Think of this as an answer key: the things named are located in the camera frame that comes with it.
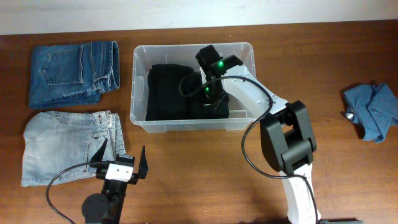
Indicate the blue shirt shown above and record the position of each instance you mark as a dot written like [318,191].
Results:
[374,107]

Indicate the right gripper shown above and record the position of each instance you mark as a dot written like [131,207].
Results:
[223,99]

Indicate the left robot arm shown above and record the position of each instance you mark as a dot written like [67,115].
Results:
[106,206]

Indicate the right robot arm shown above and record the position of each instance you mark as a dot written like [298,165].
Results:
[287,137]

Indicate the dark blue folded jeans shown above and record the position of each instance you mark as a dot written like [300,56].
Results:
[73,74]

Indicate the light blue folded jeans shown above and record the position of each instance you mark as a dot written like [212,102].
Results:
[57,140]

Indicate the black garment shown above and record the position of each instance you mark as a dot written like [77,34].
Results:
[167,85]

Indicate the clear plastic storage bin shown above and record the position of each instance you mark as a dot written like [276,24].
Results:
[145,56]

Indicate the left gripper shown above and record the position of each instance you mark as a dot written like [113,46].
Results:
[141,172]

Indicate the dark green garment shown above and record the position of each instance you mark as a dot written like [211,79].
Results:
[194,110]

